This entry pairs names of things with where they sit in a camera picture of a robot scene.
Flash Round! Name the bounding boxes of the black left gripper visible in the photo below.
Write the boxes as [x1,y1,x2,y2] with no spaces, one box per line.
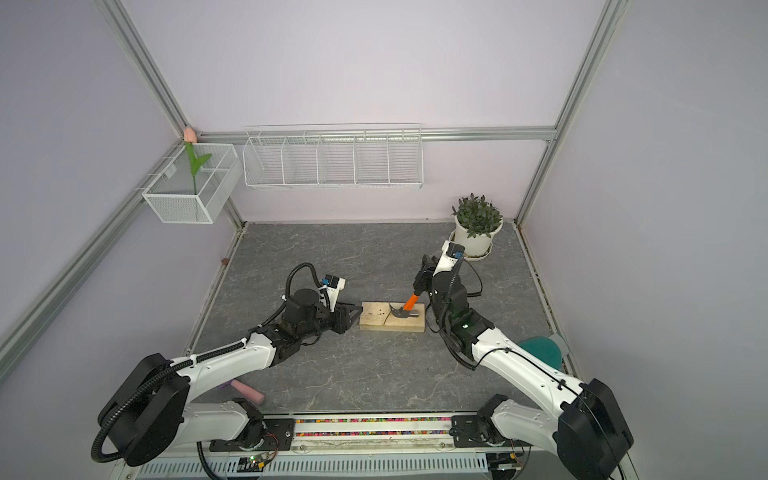
[299,300,363,340]

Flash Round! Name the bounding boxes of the white wire wall shelf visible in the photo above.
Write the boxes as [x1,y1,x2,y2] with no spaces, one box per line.
[243,123,424,189]

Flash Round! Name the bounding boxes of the aluminium frame profiles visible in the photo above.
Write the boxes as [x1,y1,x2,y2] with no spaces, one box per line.
[0,0,631,480]

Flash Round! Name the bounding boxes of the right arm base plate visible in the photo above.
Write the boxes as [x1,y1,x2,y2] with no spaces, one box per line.
[449,414,512,448]

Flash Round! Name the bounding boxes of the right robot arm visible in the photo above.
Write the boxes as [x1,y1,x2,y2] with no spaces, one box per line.
[414,253,634,479]

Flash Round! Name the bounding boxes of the white mesh basket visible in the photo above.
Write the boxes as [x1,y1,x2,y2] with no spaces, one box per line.
[142,143,243,225]

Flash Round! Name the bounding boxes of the white rail with coloured strip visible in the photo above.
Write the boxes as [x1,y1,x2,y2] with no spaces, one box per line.
[107,410,565,480]

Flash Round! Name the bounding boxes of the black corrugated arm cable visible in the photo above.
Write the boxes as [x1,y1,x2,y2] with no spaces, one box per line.
[91,262,325,464]
[434,257,625,469]

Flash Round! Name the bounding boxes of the artificial pink tulip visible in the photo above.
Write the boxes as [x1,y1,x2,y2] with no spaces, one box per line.
[183,126,211,195]

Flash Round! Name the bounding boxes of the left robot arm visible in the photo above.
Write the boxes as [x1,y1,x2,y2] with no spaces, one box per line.
[90,287,363,466]

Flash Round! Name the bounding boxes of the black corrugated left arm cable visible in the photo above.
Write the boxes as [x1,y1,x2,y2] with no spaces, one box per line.
[91,262,325,464]

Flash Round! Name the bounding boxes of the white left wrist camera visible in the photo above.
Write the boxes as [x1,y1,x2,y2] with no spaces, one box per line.
[319,274,346,312]

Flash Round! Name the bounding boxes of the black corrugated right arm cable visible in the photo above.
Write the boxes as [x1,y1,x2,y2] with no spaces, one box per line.
[434,257,625,469]

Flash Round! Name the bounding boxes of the green potted plant white pot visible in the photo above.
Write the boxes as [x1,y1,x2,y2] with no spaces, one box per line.
[452,193,503,254]

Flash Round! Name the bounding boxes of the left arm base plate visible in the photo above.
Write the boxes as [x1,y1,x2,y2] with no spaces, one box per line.
[209,417,296,452]

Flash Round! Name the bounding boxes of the green work glove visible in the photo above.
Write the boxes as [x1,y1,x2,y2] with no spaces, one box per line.
[518,337,563,370]

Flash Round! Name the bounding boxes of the orange handled claw hammer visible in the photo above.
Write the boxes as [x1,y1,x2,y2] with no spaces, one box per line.
[390,292,420,318]

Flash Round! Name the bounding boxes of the white plant saucer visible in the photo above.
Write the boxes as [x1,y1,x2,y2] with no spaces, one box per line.
[449,230,493,261]

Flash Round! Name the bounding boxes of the purple pink cloth item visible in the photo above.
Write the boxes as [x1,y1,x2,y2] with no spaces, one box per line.
[223,379,265,406]

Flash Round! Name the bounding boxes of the wooden block with nail holes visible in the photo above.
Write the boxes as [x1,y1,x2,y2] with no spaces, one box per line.
[359,302,426,333]

